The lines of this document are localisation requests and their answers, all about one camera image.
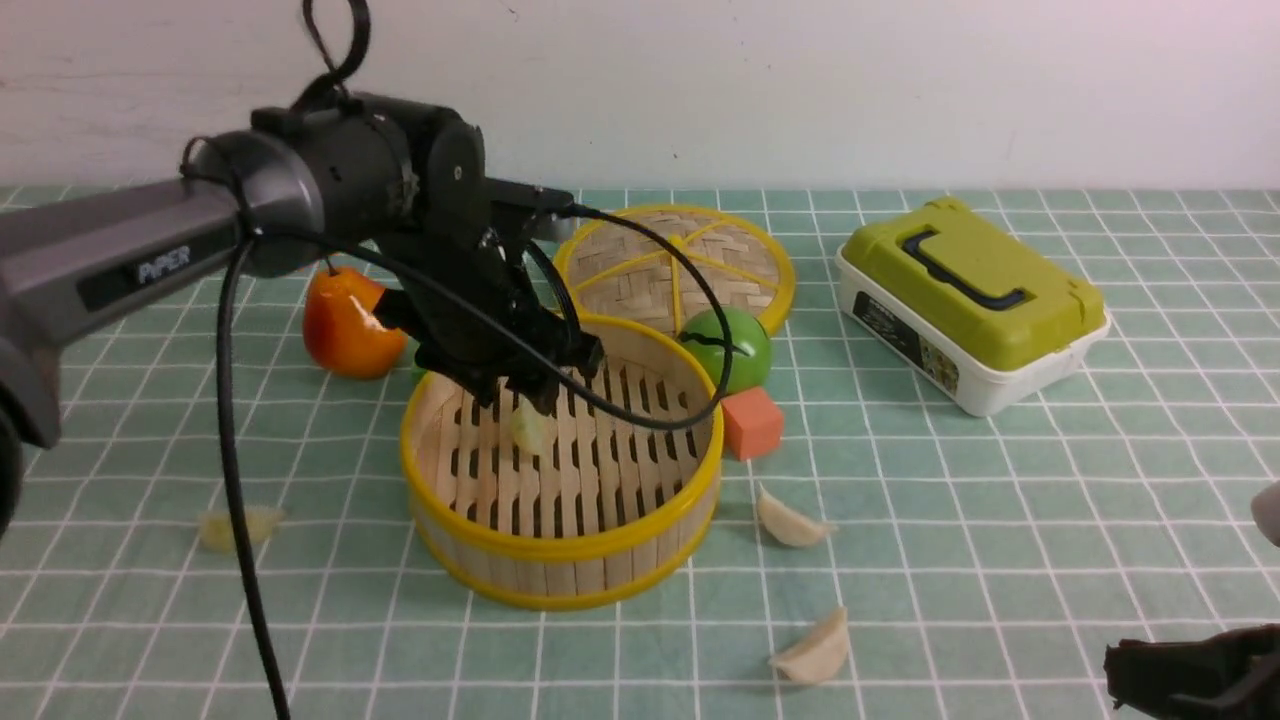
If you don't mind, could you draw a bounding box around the bamboo steamer tray yellow rim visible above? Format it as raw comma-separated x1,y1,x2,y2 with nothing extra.
399,374,724,611

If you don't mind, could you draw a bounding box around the greenish dumpling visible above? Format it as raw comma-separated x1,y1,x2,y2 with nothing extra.
197,505,285,555
509,395,552,457

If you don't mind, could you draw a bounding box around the green toy apple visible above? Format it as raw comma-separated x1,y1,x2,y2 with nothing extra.
676,306,773,395

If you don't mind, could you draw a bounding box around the orange red toy pear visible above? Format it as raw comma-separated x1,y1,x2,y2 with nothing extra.
302,263,408,380

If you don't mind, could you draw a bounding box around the orange wooden cube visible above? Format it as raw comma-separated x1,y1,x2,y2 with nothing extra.
719,386,785,462

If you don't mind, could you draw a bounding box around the green lidded white box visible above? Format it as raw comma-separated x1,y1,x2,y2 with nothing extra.
835,196,1112,416

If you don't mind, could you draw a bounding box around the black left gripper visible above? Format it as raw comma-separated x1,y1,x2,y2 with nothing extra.
374,179,604,416

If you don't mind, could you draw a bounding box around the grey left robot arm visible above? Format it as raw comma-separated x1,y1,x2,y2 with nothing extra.
1,94,603,523

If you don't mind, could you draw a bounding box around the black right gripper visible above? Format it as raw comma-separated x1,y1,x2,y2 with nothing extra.
1103,624,1279,719

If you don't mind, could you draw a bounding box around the woven bamboo steamer lid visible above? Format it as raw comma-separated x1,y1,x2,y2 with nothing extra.
554,204,797,334

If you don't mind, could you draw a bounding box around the green checked tablecloth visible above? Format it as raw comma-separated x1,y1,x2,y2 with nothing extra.
1,190,1279,719

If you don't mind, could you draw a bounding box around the white dumpling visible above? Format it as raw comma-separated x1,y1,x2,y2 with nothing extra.
755,488,837,548
768,605,852,685

